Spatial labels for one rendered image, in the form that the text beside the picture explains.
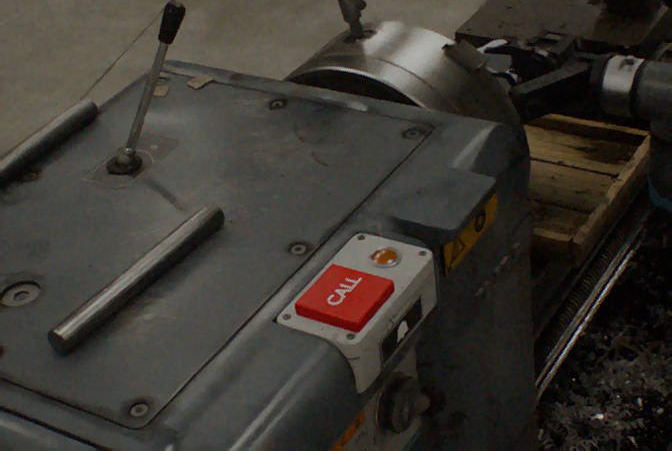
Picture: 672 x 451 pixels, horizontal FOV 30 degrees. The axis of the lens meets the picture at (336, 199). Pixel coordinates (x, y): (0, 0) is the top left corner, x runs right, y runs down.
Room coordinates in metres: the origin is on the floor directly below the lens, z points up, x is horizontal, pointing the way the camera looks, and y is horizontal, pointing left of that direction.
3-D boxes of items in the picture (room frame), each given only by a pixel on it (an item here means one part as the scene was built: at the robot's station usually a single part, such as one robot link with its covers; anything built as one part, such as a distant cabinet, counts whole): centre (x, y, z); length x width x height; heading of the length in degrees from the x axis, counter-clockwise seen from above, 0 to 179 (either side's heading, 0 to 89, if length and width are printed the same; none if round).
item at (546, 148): (1.53, -0.25, 0.89); 0.36 x 0.30 x 0.04; 54
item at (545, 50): (1.45, -0.32, 1.08); 0.12 x 0.09 x 0.08; 54
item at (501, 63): (1.51, -0.23, 1.09); 0.09 x 0.06 x 0.03; 54
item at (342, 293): (0.80, 0.00, 1.26); 0.06 x 0.06 x 0.02; 54
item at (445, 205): (0.94, -0.09, 1.24); 0.09 x 0.08 x 0.03; 144
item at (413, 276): (0.82, -0.01, 1.23); 0.13 x 0.08 x 0.05; 144
